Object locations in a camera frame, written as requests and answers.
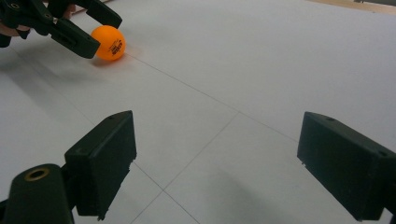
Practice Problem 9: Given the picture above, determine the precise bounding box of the wooden table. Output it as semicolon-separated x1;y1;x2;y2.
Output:
306;0;396;16

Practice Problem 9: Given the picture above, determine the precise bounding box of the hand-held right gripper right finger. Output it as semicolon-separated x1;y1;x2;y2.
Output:
297;111;396;222

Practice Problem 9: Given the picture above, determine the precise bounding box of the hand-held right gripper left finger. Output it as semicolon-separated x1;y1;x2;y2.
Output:
64;110;137;220

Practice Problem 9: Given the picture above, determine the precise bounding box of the orange ping-pong ball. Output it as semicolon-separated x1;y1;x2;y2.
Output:
90;24;127;62

